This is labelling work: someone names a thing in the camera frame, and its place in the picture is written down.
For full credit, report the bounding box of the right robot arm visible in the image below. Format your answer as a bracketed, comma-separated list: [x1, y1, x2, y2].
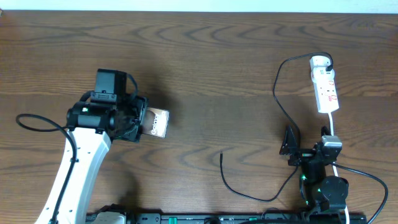
[279, 126, 350, 223]

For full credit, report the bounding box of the white power strip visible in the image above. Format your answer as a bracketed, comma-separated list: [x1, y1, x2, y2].
[311, 67, 339, 114]

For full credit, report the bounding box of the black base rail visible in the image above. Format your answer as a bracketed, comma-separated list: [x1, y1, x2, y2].
[86, 205, 368, 224]

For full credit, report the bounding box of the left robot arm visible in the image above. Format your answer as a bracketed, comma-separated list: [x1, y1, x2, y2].
[37, 69, 147, 223]

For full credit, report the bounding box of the white power strip cord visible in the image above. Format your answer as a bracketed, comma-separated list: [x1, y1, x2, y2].
[327, 112, 351, 224]

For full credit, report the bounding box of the black USB charging cable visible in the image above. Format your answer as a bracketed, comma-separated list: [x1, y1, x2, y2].
[219, 52, 335, 203]

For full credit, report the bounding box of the white charger plug adapter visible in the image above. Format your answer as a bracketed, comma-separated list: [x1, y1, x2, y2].
[310, 55, 331, 70]

